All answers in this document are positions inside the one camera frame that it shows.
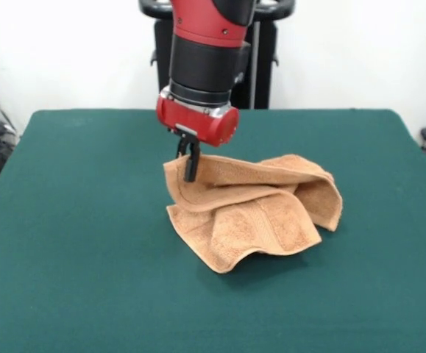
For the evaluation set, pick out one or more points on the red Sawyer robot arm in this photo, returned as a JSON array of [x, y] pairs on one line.
[[205, 62]]

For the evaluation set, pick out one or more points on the tan terry towel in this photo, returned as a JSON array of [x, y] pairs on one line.
[[256, 228]]

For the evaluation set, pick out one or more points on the dark green table cloth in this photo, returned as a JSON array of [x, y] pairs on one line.
[[87, 220]]

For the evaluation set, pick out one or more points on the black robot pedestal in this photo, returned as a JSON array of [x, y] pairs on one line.
[[268, 73]]

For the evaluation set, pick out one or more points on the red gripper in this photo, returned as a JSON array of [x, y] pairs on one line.
[[194, 121]]

